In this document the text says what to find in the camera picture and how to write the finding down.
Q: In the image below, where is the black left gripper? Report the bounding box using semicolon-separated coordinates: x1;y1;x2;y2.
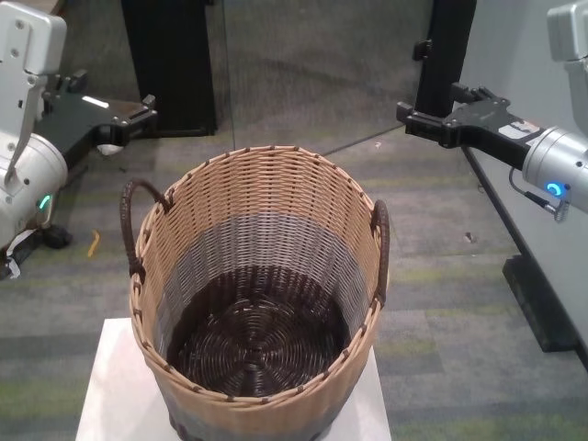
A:
34;68;158;162

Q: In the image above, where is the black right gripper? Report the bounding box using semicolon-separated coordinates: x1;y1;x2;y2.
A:
396;83;548;171

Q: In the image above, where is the tan grey brown wicker basket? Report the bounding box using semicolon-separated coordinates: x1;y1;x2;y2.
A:
119;145;391;441

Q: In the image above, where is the wide black pillar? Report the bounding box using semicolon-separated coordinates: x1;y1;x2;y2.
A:
119;0;217;138

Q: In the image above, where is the black caster wheel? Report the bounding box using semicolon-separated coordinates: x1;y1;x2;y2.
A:
43;224;74;249

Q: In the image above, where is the black partition foot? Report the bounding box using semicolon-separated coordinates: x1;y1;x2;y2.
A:
503;254;588;354

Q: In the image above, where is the black partition post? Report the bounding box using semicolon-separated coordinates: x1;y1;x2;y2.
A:
412;0;478;125

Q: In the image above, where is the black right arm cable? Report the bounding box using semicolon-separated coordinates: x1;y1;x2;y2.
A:
508;165;571;222

